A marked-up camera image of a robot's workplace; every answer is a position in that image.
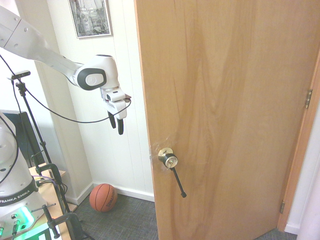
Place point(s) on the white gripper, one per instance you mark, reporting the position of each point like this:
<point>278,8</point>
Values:
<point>116,105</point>

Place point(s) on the black camera on stand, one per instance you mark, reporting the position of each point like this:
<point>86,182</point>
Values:
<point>21,74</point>

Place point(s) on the brass door knob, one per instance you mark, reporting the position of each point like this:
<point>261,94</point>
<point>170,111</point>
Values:
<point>168,158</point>

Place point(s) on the orange Spalding basketball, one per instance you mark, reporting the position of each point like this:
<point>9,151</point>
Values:
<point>103,197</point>

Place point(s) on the black tripod stand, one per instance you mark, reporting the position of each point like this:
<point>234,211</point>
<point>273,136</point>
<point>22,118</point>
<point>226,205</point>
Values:
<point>37,147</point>

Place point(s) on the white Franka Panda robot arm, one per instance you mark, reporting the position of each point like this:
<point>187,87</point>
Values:
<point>37,52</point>

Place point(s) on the framed black-and-white picture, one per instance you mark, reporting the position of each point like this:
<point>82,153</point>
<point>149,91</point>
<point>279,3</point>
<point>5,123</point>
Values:
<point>91,17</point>

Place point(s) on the light wooden table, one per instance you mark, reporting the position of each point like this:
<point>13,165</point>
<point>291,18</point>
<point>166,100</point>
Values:
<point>47,195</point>

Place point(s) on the black clamp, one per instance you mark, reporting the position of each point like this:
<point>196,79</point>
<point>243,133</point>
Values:
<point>48,172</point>
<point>53,217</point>

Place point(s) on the light wooden door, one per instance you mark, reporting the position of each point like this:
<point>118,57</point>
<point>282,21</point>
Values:
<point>225,117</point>

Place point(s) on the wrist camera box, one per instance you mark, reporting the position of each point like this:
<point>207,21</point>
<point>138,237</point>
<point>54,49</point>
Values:
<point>117,96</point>

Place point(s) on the brass door hinge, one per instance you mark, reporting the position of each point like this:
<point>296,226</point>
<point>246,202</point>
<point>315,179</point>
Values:
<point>282,207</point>
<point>309,98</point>

